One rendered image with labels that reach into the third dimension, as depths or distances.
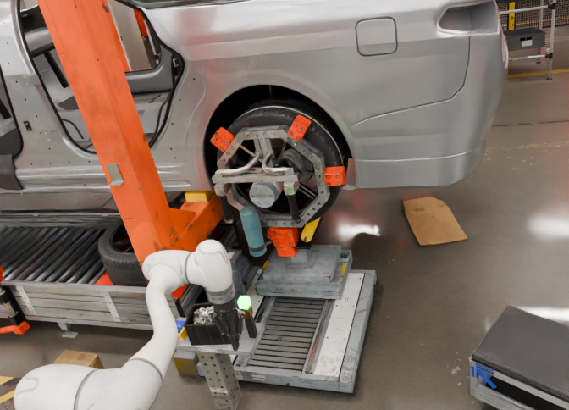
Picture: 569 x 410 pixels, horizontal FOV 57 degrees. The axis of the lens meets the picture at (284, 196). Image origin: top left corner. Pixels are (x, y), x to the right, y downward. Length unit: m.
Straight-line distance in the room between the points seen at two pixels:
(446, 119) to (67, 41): 1.58
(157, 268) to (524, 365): 1.41
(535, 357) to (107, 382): 1.61
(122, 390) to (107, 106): 1.29
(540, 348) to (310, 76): 1.47
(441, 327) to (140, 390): 1.90
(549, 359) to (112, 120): 1.95
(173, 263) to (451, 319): 1.68
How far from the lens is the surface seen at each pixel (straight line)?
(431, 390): 2.59
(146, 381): 1.28
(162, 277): 1.65
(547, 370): 2.26
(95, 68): 2.20
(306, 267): 2.97
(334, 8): 2.30
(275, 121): 2.51
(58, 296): 3.28
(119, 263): 3.00
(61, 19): 2.22
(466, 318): 2.92
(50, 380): 1.34
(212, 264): 1.61
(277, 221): 2.68
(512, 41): 6.01
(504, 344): 2.32
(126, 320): 3.11
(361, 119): 2.42
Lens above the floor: 1.98
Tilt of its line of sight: 28 degrees down
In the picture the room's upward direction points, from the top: 12 degrees counter-clockwise
